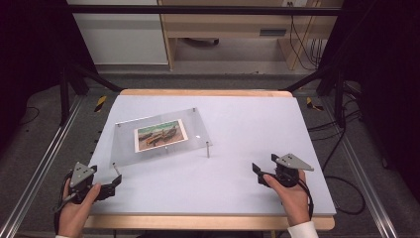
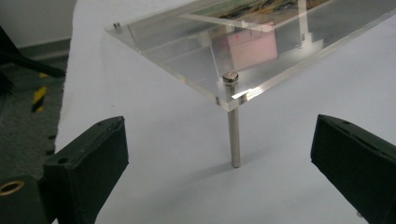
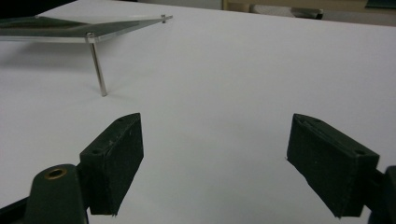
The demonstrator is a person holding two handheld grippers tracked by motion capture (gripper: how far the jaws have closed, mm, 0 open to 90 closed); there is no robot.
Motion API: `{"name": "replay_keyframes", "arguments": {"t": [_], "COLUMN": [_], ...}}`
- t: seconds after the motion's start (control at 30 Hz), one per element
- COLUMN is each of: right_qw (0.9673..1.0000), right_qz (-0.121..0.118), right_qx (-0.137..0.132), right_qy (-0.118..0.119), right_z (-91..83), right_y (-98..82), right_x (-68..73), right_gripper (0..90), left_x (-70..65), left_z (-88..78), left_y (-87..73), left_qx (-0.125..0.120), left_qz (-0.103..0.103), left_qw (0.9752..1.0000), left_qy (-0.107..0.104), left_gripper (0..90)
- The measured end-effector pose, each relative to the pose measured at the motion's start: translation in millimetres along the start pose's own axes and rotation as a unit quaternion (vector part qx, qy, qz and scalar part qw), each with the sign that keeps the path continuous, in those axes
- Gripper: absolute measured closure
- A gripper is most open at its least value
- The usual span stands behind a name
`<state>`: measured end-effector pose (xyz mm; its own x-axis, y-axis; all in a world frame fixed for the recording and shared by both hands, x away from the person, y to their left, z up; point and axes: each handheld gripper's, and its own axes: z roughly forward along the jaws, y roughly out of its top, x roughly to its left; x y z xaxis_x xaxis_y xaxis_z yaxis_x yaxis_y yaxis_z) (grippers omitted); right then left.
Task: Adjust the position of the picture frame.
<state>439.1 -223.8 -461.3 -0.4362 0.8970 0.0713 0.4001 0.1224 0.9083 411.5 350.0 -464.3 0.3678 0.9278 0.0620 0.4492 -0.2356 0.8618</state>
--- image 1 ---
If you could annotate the person's left hand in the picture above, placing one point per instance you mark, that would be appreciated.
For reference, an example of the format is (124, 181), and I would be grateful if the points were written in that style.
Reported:
(74, 218)

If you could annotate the yellow clamp right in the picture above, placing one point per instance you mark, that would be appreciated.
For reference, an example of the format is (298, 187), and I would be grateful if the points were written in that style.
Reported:
(311, 104)

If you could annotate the black curtain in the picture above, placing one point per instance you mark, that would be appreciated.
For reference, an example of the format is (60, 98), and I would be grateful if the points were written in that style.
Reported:
(29, 49)
(386, 66)

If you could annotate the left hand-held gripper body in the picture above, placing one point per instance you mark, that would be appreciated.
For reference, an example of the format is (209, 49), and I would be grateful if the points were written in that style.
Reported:
(81, 177)

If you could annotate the person's right hand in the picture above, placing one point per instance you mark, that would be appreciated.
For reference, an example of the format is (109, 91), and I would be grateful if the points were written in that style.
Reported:
(295, 203)

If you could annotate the white table board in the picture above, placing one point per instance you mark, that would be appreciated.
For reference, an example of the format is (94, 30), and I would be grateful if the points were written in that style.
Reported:
(237, 132)

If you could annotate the light wooden desk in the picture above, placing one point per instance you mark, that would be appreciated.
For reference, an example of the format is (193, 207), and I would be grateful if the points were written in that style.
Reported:
(228, 24)

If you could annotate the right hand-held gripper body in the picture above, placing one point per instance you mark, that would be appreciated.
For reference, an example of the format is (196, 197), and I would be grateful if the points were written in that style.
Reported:
(290, 172)

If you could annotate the black metal stand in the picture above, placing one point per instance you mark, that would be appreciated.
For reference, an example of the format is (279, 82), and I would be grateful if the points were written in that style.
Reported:
(64, 95)
(339, 99)

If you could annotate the yellow clamp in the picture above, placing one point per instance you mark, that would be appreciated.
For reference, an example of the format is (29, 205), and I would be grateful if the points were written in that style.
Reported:
(311, 104)
(100, 103)

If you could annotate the yellow clamp left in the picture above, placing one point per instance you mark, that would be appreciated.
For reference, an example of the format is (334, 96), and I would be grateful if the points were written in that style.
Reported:
(100, 103)

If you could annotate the aluminium floor rail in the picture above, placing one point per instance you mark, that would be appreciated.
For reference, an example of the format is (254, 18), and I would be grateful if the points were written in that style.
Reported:
(39, 168)
(363, 178)

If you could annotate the clear acrylic photo frame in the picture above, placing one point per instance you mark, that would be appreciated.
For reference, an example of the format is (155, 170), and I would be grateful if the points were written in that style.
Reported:
(160, 135)

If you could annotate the wooden table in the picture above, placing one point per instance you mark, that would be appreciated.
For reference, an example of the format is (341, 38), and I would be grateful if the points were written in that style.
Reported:
(198, 222)

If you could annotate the white cabinet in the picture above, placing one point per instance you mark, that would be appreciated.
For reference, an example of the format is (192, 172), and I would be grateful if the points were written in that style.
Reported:
(122, 36)

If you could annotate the black horizontal frame bar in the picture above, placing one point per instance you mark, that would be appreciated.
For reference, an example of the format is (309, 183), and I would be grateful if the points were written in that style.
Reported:
(198, 10)

